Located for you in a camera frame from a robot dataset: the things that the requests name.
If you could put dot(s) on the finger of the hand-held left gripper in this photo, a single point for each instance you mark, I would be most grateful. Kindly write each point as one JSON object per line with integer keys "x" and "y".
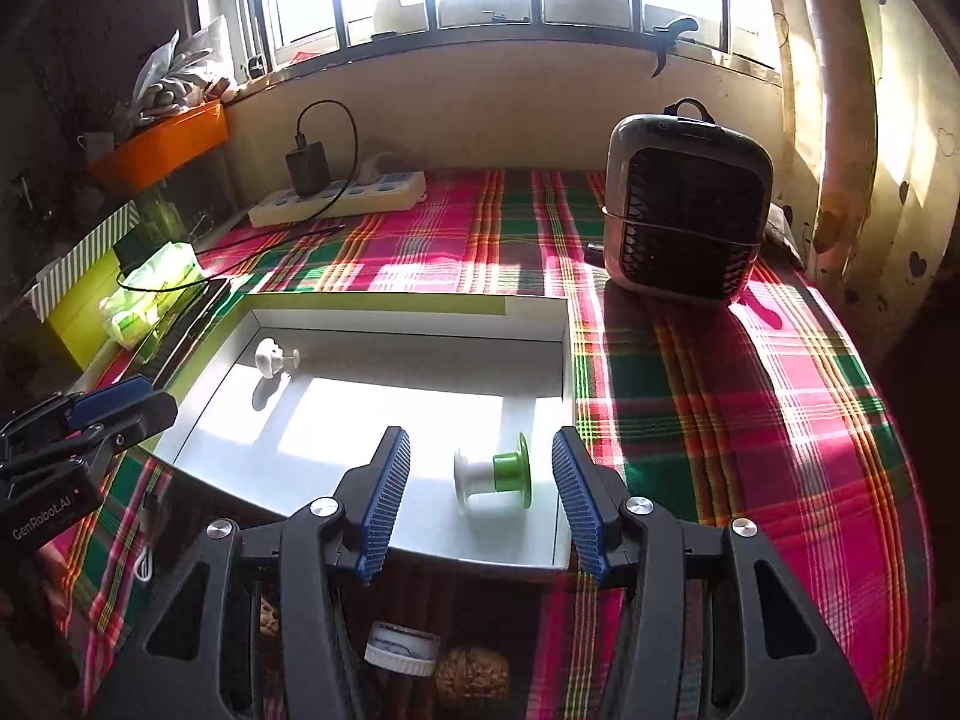
{"x": 146, "y": 416}
{"x": 112, "y": 396}

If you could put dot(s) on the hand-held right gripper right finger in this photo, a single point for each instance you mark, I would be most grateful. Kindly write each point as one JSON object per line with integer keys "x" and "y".
{"x": 581, "y": 499}

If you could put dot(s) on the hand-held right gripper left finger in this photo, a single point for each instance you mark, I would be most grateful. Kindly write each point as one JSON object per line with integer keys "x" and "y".
{"x": 382, "y": 499}

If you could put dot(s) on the green and white spool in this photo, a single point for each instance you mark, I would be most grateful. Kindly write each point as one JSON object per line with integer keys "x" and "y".
{"x": 510, "y": 474}

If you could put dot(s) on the shallow green grey box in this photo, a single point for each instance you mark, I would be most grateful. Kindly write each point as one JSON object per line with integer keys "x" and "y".
{"x": 360, "y": 420}

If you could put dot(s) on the small white knob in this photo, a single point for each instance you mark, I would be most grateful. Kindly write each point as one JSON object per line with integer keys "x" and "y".
{"x": 271, "y": 358}

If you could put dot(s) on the white round cap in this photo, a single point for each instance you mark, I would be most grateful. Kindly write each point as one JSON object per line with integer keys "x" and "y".
{"x": 401, "y": 649}

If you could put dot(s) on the green striped box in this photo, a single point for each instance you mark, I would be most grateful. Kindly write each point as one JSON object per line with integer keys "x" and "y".
{"x": 71, "y": 307}

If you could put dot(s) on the green tissue pack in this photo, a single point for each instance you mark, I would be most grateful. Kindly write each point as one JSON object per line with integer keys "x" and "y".
{"x": 154, "y": 289}

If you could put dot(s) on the plaid blanket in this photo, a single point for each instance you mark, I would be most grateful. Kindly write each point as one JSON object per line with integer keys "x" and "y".
{"x": 750, "y": 427}

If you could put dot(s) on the glass tank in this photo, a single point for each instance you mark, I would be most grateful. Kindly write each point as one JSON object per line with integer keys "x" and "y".
{"x": 195, "y": 195}

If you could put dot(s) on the orange plastic tray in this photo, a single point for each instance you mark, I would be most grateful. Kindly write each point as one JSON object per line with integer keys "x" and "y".
{"x": 165, "y": 146}

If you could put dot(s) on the black charger plug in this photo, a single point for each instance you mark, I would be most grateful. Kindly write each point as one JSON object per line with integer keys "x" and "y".
{"x": 307, "y": 169}

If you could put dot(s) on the white power strip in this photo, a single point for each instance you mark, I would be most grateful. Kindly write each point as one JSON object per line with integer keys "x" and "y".
{"x": 352, "y": 195}

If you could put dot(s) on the grey desktop fan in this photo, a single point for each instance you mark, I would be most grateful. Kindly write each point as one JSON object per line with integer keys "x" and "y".
{"x": 686, "y": 210}

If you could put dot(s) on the plastic bags pile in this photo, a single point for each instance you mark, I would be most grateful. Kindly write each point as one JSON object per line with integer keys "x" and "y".
{"x": 176, "y": 67}

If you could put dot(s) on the beige heart-print curtain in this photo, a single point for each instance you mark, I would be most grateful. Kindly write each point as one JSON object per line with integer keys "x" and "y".
{"x": 862, "y": 127}

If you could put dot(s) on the black window hook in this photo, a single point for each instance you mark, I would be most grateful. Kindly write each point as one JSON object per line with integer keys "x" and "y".
{"x": 671, "y": 28}

